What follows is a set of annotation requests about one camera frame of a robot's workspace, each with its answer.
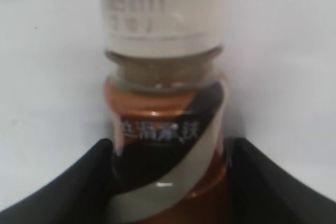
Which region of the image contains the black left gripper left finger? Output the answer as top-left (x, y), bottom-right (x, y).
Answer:
top-left (1, 139), bottom-right (116, 223)

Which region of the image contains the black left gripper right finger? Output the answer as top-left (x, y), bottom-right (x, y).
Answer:
top-left (225, 137), bottom-right (335, 223)

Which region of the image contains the brown coffee bottle white cap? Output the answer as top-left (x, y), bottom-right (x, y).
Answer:
top-left (101, 0), bottom-right (231, 223)

